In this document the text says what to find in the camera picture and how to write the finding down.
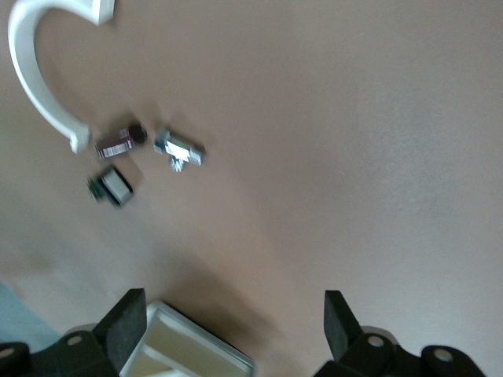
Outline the white plastic drawer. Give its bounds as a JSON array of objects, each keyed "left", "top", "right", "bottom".
[{"left": 117, "top": 299, "right": 257, "bottom": 377}]

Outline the silver metal tee fitting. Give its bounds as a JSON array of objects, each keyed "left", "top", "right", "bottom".
[{"left": 152, "top": 127, "right": 207, "bottom": 174}]

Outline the brown terminal block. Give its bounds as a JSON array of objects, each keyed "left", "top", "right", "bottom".
[{"left": 94, "top": 122, "right": 149, "bottom": 161}]

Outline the black switch with white face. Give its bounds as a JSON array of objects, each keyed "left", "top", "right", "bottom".
[{"left": 86, "top": 164, "right": 135, "bottom": 209}]

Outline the white curved plastic bracket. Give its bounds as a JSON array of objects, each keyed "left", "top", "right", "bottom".
[{"left": 7, "top": 0, "right": 116, "bottom": 155}]

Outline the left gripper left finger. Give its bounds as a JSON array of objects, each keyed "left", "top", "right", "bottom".
[{"left": 0, "top": 288, "right": 148, "bottom": 377}]

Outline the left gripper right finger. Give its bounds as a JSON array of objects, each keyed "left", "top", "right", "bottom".
[{"left": 313, "top": 289, "right": 489, "bottom": 377}]

